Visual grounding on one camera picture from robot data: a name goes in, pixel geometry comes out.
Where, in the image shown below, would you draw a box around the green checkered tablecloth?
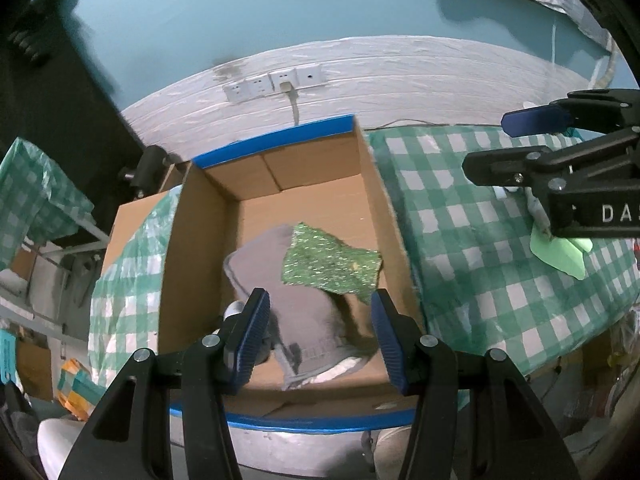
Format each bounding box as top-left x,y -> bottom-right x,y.
89,126 -> 639,386

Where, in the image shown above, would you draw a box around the dark green textured cloth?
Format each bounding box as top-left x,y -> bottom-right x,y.
281,222 -> 383,304

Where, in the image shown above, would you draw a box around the white wall socket strip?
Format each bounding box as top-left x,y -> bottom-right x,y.
222,64 -> 326,104

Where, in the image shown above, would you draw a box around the white plug with cable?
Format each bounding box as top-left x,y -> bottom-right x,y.
280,81 -> 300,126

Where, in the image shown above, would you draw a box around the orange teal package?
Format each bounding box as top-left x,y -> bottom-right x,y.
55,359 -> 106,422

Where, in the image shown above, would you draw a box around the grey trousers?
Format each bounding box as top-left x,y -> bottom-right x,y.
224,224 -> 371,390

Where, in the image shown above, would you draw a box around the black cylindrical device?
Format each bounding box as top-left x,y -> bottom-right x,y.
118,145 -> 168,200

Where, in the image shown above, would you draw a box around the light green cloth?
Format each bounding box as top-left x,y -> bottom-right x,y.
529,224 -> 593,281

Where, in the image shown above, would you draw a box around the black sock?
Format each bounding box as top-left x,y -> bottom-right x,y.
331,294 -> 378,358

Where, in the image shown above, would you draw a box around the beige white patterned cloth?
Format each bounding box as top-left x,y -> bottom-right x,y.
524,188 -> 553,240

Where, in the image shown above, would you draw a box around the blue edged cardboard box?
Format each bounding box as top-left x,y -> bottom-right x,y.
157,112 -> 428,434

